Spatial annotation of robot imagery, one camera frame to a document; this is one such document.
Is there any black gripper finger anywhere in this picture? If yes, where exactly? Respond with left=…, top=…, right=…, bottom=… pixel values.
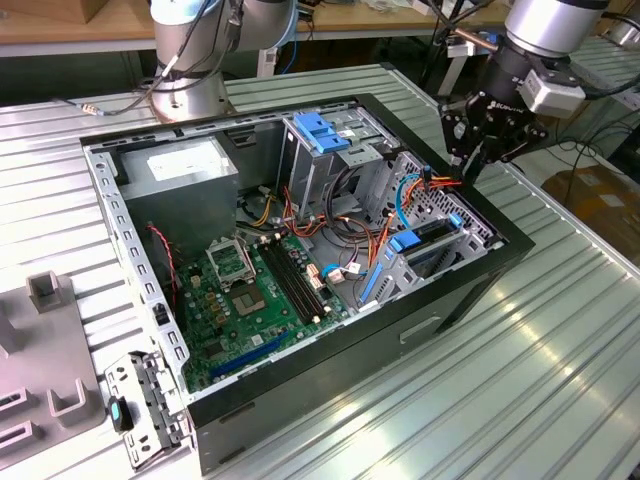
left=442, top=99, right=484, bottom=181
left=472, top=124, right=549, bottom=181

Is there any orange red power wire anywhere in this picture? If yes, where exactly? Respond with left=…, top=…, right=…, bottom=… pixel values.
left=367, top=172, right=464, bottom=271

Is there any long blue data wire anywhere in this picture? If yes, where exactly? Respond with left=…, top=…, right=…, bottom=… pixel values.
left=394, top=167, right=434, bottom=231

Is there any hard disk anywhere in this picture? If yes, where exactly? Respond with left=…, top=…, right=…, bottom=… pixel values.
left=358, top=213, right=464, bottom=306

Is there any grey metal disk bay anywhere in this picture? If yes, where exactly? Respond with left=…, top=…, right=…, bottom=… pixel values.
left=357, top=149, right=504, bottom=311

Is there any large labelled cardboard box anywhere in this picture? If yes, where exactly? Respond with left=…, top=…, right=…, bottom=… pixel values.
left=542, top=164, right=640, bottom=274

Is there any metal slat side table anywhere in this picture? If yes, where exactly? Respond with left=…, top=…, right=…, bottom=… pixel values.
left=569, top=37, right=640, bottom=109

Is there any silver round metal object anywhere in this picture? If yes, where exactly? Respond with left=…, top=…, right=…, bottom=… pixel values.
left=612, top=22, right=640, bottom=49

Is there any blue plastic drive latch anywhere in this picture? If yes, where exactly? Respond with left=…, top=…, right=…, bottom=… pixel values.
left=293, top=112, right=351, bottom=155

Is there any wooden desk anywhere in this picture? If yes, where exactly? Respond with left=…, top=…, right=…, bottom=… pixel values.
left=0, top=0, right=511, bottom=59

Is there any grey optical drive cage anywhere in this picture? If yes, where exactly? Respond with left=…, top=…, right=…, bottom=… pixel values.
left=277, top=107, right=401, bottom=221

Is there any black RAM slot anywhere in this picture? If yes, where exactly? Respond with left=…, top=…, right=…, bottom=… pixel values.
left=264, top=241, right=315, bottom=325
left=271, top=239, right=322, bottom=323
left=278, top=237, right=329, bottom=321
left=257, top=242, right=308, bottom=326

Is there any black open PC case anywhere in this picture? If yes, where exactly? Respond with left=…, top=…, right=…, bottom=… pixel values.
left=79, top=92, right=536, bottom=476

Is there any metal socket cover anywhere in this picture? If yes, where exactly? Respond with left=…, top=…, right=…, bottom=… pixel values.
left=205, top=238, right=257, bottom=289

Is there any CPU socket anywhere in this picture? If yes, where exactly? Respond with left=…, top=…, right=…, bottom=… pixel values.
left=230, top=284, right=266, bottom=317

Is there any green motherboard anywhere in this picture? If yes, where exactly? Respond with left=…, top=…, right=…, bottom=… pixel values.
left=174, top=232, right=351, bottom=394

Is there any grey power supply unit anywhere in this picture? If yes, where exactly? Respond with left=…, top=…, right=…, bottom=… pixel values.
left=117, top=135, right=240, bottom=256

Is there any blue expansion slot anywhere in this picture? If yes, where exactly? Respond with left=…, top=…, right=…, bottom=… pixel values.
left=208, top=329, right=291, bottom=381

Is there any black case fan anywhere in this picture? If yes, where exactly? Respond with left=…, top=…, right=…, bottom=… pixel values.
left=144, top=224, right=182, bottom=331

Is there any black latch with blue inset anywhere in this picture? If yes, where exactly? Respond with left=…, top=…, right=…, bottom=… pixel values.
left=107, top=394, right=135, bottom=434

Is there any grey parts rack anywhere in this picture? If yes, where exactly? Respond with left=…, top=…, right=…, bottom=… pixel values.
left=0, top=273, right=109, bottom=461

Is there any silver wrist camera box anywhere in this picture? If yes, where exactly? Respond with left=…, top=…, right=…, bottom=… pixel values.
left=517, top=69, right=586, bottom=119

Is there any red orange wire bundle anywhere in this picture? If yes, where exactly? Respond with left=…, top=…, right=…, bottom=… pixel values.
left=282, top=187, right=331, bottom=241

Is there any short blue data wire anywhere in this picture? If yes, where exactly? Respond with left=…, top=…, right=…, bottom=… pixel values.
left=322, top=262, right=369, bottom=286

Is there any yellow orange wire bundle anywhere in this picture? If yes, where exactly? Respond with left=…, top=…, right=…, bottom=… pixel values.
left=249, top=194, right=277, bottom=227

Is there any red black fan wire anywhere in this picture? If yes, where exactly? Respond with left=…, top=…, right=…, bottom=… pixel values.
left=147, top=224, right=179, bottom=306

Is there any black cable with metal connector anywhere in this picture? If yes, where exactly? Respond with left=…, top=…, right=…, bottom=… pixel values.
left=52, top=0, right=241, bottom=116

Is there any metal slot retainer bracket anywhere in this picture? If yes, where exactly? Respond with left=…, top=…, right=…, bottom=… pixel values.
left=103, top=349, right=194, bottom=471

